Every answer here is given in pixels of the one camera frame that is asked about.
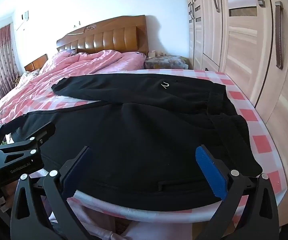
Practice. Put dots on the small beige ornaments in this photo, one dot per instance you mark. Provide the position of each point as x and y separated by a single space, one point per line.
156 54

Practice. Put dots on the floral pillow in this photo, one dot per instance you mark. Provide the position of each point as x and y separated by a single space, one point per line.
26 78

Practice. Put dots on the white wall box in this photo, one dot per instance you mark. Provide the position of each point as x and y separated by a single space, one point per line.
25 15

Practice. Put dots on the white wall socket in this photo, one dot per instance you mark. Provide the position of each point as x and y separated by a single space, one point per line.
76 25

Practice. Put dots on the black pants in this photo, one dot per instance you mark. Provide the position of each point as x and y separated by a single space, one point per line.
134 130

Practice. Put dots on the wooden nightstand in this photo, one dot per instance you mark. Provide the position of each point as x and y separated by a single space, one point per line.
36 62

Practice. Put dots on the pink quilt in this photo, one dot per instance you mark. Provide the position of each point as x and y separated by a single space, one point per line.
96 62

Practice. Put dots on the floral cloth covered nightstand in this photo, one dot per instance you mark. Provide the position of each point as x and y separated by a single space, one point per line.
166 62

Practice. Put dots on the wooden bed headboard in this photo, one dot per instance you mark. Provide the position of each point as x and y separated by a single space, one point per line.
114 35

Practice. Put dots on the purple pillow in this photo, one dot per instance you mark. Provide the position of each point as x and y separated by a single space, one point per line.
71 52

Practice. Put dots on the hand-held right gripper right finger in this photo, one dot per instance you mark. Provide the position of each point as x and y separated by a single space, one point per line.
210 172

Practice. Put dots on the pink checkered bed sheet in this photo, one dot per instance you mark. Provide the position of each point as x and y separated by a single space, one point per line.
261 140

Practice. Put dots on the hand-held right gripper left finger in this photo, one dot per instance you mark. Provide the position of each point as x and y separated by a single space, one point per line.
79 166

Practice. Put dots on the light wood wardrobe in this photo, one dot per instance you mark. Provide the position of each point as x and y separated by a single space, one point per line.
246 42

